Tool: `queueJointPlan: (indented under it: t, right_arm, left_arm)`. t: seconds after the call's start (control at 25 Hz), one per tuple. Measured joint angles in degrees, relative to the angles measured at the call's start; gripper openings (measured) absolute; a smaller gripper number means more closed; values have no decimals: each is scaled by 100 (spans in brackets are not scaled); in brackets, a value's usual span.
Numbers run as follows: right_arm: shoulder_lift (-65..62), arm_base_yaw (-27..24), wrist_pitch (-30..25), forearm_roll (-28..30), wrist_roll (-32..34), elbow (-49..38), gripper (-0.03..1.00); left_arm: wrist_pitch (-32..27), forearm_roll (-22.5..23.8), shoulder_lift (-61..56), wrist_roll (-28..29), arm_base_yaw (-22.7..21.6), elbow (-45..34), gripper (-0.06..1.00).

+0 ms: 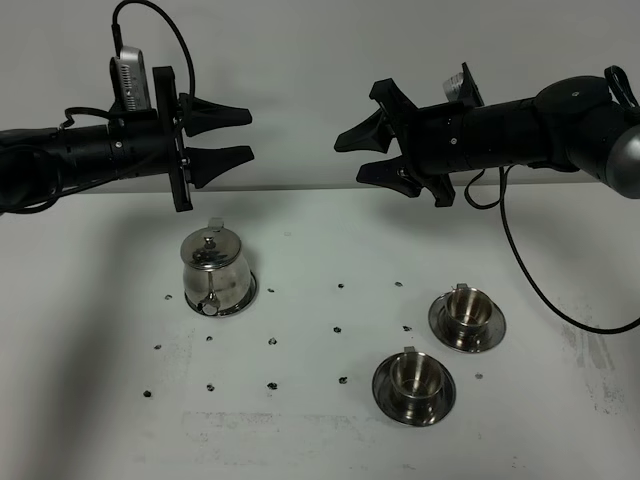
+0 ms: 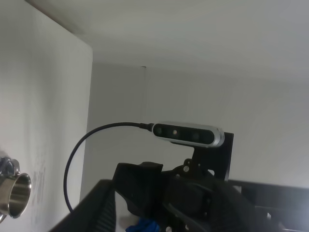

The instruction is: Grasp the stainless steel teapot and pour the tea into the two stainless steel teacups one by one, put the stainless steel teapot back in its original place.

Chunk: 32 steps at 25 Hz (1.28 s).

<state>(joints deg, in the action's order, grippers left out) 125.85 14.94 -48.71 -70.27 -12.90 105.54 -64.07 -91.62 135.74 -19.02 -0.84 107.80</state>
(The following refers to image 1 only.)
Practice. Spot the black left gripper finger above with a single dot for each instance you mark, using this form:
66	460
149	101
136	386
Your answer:
207	116
205	165

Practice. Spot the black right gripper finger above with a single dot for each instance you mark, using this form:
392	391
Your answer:
373	134
395	174

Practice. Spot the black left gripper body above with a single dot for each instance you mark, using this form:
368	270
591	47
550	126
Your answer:
147	143

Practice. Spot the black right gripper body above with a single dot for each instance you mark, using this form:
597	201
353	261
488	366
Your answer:
429	137

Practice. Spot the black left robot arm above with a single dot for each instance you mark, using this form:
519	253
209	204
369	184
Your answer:
94	148

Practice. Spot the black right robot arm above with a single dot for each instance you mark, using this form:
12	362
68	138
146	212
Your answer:
584	123

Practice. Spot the stainless steel teapot saucer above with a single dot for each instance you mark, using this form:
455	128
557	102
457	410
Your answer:
244	303

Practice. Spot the far stainless steel saucer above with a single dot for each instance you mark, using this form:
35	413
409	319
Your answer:
493	335

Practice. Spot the far stainless steel teacup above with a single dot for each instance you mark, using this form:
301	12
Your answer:
468	311

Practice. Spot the stainless steel teacup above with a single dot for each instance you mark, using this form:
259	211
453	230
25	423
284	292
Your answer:
415	377
468	311

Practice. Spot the near stainless steel teacup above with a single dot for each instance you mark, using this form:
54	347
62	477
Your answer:
415	377

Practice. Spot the near stainless steel saucer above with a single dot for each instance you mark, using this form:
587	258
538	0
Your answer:
422	415

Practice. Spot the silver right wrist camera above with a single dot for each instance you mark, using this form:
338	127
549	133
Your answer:
452	87

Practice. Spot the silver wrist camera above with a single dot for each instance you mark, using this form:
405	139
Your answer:
129	80
452	87

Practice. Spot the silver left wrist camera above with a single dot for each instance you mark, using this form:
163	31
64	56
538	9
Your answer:
129	80

